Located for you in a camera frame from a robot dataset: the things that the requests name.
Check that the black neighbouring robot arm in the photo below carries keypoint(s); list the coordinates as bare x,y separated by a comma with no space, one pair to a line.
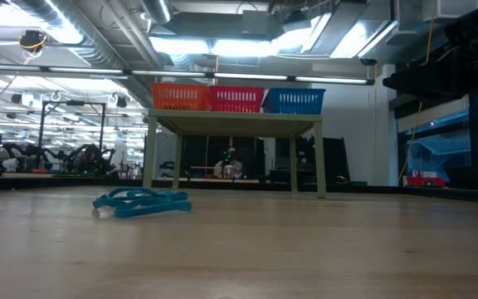
89,158

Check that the white ceiling air unit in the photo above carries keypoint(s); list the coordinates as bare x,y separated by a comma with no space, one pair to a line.
459,10

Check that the red cart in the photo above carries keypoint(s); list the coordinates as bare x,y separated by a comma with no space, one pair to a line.
425,182

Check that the black cabinet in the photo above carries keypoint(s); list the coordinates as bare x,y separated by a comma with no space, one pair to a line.
334,158

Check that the blue plastic basket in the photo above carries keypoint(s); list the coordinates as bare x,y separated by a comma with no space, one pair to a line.
293,101

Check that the red plastic basket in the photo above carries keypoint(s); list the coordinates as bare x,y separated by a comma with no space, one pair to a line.
235,99

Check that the pale green small riser table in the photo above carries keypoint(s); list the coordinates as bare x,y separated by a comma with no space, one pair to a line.
222,122

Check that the person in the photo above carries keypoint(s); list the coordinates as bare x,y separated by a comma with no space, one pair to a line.
228,166

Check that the orange plastic basket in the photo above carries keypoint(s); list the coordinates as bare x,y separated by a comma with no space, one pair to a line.
179,97

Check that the LED light bar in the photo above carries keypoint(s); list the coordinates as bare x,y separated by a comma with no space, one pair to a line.
172,74

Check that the black ceiling spot lamp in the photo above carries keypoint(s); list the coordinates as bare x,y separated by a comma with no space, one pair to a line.
121,102
16,99

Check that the black security camera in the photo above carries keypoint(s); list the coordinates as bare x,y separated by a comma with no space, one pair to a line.
367,62

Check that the black aluminium table frame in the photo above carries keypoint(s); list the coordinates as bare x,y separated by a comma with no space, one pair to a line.
430,193

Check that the silver ventilation duct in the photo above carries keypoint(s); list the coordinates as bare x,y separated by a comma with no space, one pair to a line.
158,10

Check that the black neighbouring rig frame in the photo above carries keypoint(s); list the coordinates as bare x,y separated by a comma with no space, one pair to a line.
42,133

